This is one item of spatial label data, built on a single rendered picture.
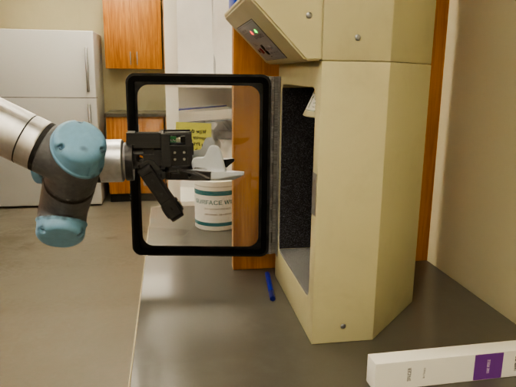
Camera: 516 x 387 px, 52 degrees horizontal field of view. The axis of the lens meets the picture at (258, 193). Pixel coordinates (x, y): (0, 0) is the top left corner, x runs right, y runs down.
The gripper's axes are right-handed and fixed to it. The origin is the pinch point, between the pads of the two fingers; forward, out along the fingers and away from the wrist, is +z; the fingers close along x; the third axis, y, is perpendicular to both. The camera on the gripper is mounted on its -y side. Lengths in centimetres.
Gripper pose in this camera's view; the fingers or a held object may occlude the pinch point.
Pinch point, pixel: (239, 170)
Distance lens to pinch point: 96.5
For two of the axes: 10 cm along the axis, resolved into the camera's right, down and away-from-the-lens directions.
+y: 0.1, -9.8, -2.2
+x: -1.6, -2.2, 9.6
